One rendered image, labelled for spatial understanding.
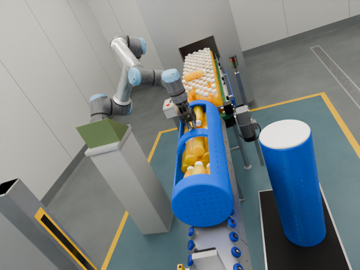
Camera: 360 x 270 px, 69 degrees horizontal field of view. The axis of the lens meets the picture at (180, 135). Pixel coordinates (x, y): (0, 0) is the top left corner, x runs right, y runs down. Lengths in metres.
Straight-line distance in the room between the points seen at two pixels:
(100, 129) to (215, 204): 1.22
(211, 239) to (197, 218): 0.12
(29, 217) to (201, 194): 0.69
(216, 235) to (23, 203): 0.86
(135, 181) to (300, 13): 5.04
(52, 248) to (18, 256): 1.65
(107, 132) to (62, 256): 1.38
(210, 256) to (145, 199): 1.44
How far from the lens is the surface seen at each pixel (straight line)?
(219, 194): 1.19
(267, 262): 2.13
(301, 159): 1.60
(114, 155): 2.19
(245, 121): 2.36
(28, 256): 2.58
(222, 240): 1.32
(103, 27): 6.87
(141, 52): 1.99
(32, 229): 0.83
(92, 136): 2.21
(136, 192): 2.41
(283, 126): 1.69
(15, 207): 0.79
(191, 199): 1.21
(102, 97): 2.29
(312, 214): 1.93
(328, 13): 6.47
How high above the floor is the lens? 1.96
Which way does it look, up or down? 28 degrees down
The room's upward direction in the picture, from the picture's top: 24 degrees counter-clockwise
